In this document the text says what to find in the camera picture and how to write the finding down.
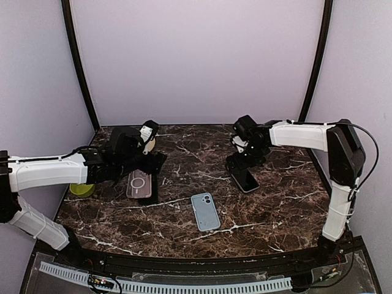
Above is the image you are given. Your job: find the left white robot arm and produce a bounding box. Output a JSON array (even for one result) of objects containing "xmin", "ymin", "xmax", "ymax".
[{"xmin": 1, "ymin": 121, "xmax": 167, "ymax": 267}]

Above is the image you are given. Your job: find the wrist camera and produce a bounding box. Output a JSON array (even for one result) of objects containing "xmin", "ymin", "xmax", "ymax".
[
  {"xmin": 140, "ymin": 120, "xmax": 159, "ymax": 150},
  {"xmin": 230, "ymin": 135, "xmax": 247, "ymax": 153}
]

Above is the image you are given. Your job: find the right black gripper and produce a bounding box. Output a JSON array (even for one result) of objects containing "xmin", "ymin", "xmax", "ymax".
[{"xmin": 227, "ymin": 141, "xmax": 266, "ymax": 175}]

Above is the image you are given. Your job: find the yellow green bowl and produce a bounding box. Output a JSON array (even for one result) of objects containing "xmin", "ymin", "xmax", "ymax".
[{"xmin": 69, "ymin": 184, "xmax": 95, "ymax": 198}]

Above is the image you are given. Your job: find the black phone case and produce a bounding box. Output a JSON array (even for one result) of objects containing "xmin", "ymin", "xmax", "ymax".
[{"xmin": 138, "ymin": 175, "xmax": 159, "ymax": 206}]

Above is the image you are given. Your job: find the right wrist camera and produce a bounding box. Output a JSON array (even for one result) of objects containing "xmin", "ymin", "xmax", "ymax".
[{"xmin": 230, "ymin": 135, "xmax": 247, "ymax": 153}]

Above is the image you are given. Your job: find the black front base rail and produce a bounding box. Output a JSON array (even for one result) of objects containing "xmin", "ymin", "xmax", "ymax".
[{"xmin": 33, "ymin": 235, "xmax": 362, "ymax": 278}]

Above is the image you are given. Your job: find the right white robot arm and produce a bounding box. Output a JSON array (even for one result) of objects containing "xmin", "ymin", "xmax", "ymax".
[{"xmin": 225, "ymin": 115, "xmax": 366, "ymax": 242}]

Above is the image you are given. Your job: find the dark smartphone on table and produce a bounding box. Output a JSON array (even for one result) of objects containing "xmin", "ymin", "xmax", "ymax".
[{"xmin": 227, "ymin": 167, "xmax": 260, "ymax": 194}]

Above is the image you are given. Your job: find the light blue phone case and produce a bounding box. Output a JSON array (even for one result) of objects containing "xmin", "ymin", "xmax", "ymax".
[{"xmin": 190, "ymin": 193, "xmax": 221, "ymax": 232}]

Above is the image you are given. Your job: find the beige round plate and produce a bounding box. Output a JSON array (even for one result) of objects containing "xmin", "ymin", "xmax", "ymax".
[{"xmin": 143, "ymin": 138, "xmax": 156, "ymax": 155}]

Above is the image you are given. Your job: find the right black frame post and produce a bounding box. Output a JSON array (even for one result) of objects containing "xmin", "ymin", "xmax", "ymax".
[{"xmin": 298, "ymin": 0, "xmax": 334, "ymax": 122}]

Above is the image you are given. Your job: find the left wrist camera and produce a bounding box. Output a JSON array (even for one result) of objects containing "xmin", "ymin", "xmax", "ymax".
[{"xmin": 140, "ymin": 120, "xmax": 159, "ymax": 150}]

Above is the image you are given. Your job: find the left black frame post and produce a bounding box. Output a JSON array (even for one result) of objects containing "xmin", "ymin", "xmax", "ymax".
[{"xmin": 61, "ymin": 0, "xmax": 100, "ymax": 132}]

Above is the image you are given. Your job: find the white slotted cable duct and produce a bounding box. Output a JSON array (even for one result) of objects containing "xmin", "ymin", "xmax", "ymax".
[{"xmin": 39, "ymin": 262, "xmax": 293, "ymax": 293}]

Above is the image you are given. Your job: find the small circuit board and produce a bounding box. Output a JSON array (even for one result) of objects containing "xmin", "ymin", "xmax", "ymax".
[{"xmin": 88, "ymin": 275, "xmax": 115, "ymax": 290}]

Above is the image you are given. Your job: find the black frame post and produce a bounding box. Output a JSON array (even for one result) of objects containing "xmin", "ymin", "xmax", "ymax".
[
  {"xmin": 61, "ymin": 0, "xmax": 100, "ymax": 132},
  {"xmin": 298, "ymin": 0, "xmax": 334, "ymax": 122}
]

